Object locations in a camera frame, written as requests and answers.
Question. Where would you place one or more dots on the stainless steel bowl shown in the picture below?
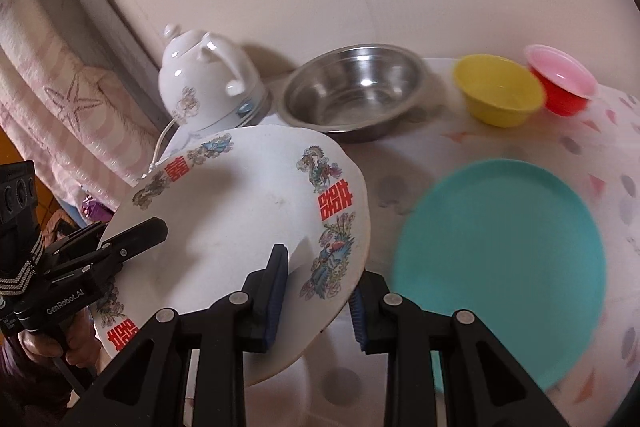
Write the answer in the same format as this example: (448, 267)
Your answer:
(350, 92)

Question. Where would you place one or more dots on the steel kettle base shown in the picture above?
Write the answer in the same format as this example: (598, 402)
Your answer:
(259, 111)

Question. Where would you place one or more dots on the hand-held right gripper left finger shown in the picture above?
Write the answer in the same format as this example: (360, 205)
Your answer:
(277, 289)

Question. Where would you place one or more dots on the person's left forearm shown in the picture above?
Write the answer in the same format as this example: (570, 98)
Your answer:
(25, 387)

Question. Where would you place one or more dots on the teal plastic plate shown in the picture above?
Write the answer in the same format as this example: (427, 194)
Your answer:
(500, 267)

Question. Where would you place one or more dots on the yellow plastic bowl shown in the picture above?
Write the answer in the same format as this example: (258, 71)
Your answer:
(500, 92)

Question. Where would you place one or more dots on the white patterned tablecloth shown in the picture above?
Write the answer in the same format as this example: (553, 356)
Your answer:
(410, 142)

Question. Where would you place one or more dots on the white ceramic electric kettle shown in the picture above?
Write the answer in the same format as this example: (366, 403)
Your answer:
(190, 77)

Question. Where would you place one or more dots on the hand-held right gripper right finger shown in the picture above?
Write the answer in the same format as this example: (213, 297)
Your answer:
(357, 313)

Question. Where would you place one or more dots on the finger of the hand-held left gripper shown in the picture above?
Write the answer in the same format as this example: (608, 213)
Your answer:
(75, 244)
(140, 237)

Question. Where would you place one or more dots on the purple object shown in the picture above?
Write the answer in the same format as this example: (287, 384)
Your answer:
(95, 207)

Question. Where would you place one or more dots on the pink striped blanket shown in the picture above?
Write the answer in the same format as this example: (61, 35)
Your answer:
(75, 107)

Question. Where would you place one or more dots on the white plate with red print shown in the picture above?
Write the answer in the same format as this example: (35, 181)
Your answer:
(225, 207)

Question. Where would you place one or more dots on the person's left hand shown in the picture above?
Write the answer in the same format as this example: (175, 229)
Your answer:
(80, 342)

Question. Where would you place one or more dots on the small red cup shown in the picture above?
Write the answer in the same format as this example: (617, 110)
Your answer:
(565, 99)

